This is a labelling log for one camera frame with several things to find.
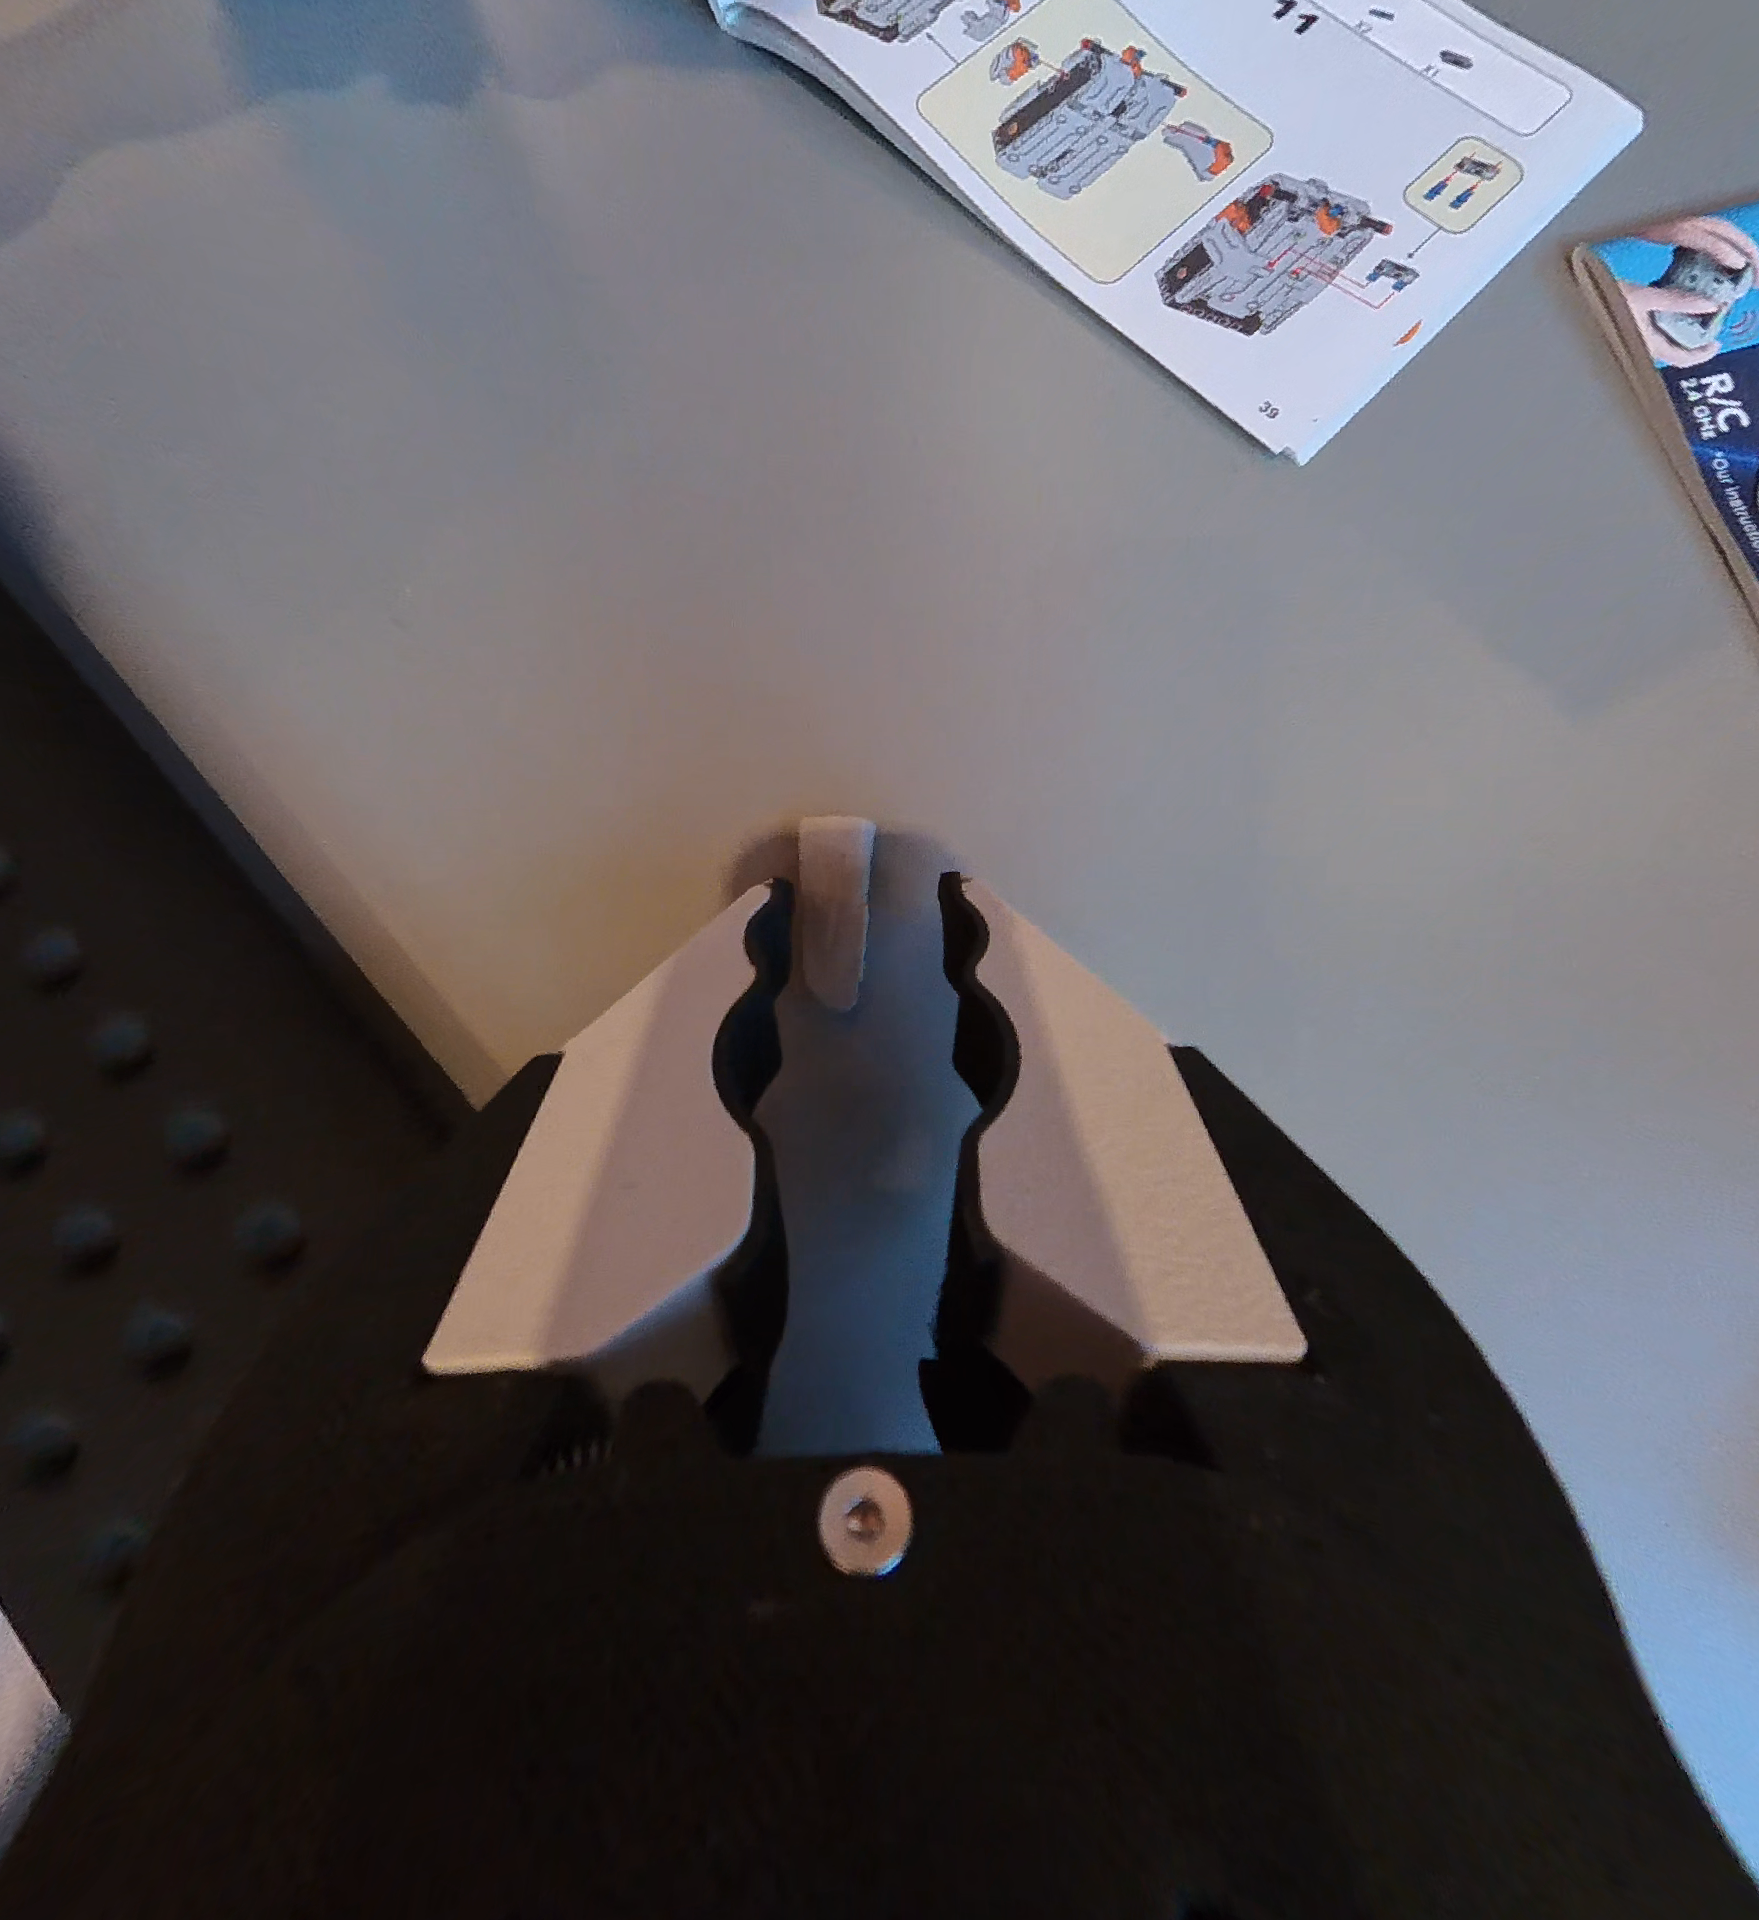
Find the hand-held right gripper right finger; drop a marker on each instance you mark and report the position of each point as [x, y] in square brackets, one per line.
[1120, 1200]

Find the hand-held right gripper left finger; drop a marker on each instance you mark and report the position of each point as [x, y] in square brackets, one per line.
[611, 1200]

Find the small pale grey block piece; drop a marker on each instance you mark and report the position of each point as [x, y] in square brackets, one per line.
[834, 916]

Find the grey desk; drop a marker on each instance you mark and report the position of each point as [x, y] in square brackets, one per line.
[519, 600]

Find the black perforated panel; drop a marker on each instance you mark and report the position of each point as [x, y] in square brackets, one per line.
[99, 1050]

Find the open white instruction booklet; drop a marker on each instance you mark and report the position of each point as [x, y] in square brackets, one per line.
[1269, 330]

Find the closed blue instruction booklet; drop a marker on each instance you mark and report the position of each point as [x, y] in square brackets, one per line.
[1750, 451]

